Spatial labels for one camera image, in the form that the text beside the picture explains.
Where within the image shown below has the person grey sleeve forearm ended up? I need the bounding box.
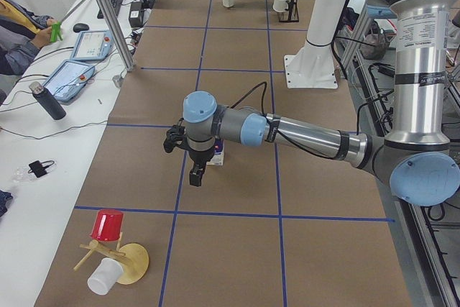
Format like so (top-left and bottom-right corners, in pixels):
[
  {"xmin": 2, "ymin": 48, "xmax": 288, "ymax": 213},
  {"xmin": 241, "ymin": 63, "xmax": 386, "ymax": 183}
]
[{"xmin": 1, "ymin": 41, "xmax": 40, "ymax": 75}]

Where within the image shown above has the green plastic tool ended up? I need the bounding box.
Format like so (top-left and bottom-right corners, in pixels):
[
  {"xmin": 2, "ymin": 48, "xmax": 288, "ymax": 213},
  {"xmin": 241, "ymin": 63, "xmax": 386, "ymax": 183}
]
[{"xmin": 50, "ymin": 22, "xmax": 63, "ymax": 43}]

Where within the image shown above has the black power adapter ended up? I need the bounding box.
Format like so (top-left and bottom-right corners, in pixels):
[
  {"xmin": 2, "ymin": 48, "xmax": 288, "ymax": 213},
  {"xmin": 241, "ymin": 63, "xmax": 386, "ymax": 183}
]
[{"xmin": 129, "ymin": 1, "xmax": 144, "ymax": 28}]

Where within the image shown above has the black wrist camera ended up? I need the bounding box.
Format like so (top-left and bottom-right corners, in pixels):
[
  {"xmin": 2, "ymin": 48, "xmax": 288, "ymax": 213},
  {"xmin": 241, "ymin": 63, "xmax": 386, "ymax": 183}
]
[{"xmin": 163, "ymin": 124, "xmax": 188, "ymax": 153}]

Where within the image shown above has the far blue teach pendant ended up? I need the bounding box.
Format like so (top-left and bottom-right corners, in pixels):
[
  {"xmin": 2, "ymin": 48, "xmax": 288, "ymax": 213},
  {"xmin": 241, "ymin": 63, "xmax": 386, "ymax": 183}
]
[{"xmin": 70, "ymin": 30, "xmax": 113, "ymax": 62}]

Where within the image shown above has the white plastic cup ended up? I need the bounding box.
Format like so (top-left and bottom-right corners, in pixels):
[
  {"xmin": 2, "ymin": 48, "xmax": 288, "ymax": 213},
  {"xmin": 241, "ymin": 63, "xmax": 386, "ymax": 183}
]
[{"xmin": 87, "ymin": 257, "xmax": 124, "ymax": 295}]

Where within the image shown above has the white cup lower rack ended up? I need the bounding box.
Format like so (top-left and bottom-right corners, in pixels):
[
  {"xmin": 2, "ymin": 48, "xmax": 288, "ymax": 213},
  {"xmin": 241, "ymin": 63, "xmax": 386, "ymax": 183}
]
[{"xmin": 272, "ymin": 0, "xmax": 289, "ymax": 13}]

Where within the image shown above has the red plastic cup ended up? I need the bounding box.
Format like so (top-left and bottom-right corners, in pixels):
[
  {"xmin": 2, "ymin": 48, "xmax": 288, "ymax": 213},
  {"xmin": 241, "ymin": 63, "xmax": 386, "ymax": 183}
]
[{"xmin": 91, "ymin": 209, "xmax": 124, "ymax": 242}]

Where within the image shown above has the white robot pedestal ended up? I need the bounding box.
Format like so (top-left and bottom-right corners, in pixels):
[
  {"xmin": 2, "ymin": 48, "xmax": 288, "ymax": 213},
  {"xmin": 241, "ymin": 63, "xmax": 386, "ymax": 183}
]
[{"xmin": 285, "ymin": 0, "xmax": 347, "ymax": 89}]

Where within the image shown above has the wooden cup tree stand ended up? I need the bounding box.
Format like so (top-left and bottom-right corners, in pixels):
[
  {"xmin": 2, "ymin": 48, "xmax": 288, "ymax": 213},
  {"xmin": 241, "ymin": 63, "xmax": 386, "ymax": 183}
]
[{"xmin": 73, "ymin": 232, "xmax": 150, "ymax": 285}]

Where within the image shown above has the blue teach pendant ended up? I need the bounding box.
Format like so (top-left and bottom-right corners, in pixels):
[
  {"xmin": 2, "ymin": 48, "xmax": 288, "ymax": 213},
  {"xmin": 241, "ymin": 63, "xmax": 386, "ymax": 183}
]
[
  {"xmin": 43, "ymin": 60, "xmax": 95, "ymax": 104},
  {"xmin": 70, "ymin": 30, "xmax": 113, "ymax": 62}
]

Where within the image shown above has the black water bottle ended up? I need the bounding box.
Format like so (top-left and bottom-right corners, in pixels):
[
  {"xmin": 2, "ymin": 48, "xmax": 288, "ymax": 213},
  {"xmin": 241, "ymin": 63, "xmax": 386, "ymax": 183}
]
[{"xmin": 29, "ymin": 81, "xmax": 66, "ymax": 120}]

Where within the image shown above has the black wire cup rack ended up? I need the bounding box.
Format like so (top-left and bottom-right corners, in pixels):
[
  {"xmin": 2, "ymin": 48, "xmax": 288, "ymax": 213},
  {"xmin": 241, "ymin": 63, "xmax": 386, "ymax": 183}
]
[{"xmin": 276, "ymin": 0, "xmax": 300, "ymax": 23}]

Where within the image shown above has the white purple milk carton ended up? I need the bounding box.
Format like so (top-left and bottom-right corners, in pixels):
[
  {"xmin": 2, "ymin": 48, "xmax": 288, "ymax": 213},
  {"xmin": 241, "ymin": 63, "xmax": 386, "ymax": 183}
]
[{"xmin": 207, "ymin": 139, "xmax": 224, "ymax": 166}]

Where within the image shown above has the small black device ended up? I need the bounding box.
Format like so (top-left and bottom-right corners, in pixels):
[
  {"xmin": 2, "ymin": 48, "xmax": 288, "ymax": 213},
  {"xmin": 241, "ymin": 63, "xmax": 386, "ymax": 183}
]
[{"xmin": 29, "ymin": 160, "xmax": 47, "ymax": 178}]

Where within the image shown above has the clear plastic bag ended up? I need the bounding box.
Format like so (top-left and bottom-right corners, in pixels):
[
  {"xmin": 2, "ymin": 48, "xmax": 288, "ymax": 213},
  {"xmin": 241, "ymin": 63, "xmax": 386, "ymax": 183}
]
[{"xmin": 12, "ymin": 166, "xmax": 37, "ymax": 183}]

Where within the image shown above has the person hand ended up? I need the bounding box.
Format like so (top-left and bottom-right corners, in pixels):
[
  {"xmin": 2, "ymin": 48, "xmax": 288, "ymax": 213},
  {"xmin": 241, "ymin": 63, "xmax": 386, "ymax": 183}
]
[{"xmin": 31, "ymin": 18, "xmax": 57, "ymax": 49}]

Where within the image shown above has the near blue teach pendant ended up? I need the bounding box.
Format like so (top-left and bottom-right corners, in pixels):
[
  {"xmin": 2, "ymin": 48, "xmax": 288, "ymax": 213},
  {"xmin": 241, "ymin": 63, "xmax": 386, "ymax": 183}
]
[{"xmin": 43, "ymin": 60, "xmax": 95, "ymax": 104}]

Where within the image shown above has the black computer mouse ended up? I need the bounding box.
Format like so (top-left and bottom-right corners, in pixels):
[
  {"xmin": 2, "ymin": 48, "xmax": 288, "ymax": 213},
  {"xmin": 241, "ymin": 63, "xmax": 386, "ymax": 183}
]
[{"xmin": 73, "ymin": 22, "xmax": 89, "ymax": 33}]

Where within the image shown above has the aluminium frame post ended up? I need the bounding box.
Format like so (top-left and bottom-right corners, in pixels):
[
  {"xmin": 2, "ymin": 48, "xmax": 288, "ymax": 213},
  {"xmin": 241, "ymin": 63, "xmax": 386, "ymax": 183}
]
[{"xmin": 96, "ymin": 0, "xmax": 134, "ymax": 72}]

